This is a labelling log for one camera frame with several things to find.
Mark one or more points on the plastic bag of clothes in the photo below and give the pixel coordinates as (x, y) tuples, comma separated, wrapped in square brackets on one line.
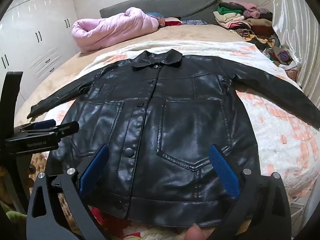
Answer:
[(282, 56)]

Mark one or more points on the pile of mixed clothes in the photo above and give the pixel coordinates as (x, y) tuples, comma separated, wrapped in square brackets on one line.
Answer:
[(240, 20)]

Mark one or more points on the blue patterned cloth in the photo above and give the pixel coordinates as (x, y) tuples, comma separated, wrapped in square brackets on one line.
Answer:
[(193, 22)]

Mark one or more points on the person's left forearm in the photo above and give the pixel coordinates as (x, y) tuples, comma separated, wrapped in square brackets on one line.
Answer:
[(15, 215)]

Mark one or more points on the pink quilt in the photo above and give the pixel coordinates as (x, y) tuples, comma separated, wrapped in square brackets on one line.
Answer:
[(112, 28)]

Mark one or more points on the red and yellow floral sheet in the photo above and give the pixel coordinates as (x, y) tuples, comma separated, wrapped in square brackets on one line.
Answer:
[(117, 227)]

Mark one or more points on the pink floral cloth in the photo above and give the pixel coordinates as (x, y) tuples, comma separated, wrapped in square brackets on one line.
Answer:
[(292, 73)]

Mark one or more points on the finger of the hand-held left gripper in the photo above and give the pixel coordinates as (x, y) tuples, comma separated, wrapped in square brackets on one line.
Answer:
[(45, 124), (67, 128)]

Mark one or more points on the black leather jacket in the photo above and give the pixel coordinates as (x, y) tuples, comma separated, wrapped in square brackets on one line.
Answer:
[(160, 130)]

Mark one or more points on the grey headboard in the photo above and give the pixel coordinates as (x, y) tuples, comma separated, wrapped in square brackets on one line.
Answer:
[(175, 5)]

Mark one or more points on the teal folded cloth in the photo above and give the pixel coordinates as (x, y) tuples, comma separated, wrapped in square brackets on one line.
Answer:
[(155, 15)]

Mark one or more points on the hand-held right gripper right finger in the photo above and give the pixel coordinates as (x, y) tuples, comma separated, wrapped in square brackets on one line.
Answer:
[(223, 170)]

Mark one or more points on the white wardrobe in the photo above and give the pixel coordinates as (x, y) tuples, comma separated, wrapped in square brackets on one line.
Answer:
[(32, 30)]

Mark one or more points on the red folded cloth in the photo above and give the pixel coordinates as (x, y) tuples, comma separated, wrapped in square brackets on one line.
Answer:
[(173, 22)]

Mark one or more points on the beige bed cover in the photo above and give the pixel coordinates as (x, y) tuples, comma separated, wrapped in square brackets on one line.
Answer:
[(190, 33)]

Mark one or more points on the white shiny curtain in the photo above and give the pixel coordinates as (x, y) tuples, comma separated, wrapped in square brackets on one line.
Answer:
[(297, 30)]

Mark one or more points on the white blanket with pink bears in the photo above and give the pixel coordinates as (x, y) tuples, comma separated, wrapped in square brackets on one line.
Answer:
[(280, 140)]

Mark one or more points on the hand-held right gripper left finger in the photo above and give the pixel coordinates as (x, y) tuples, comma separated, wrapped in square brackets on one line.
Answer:
[(93, 166)]

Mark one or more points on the person's right hand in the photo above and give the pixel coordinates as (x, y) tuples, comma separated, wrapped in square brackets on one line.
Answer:
[(195, 233)]

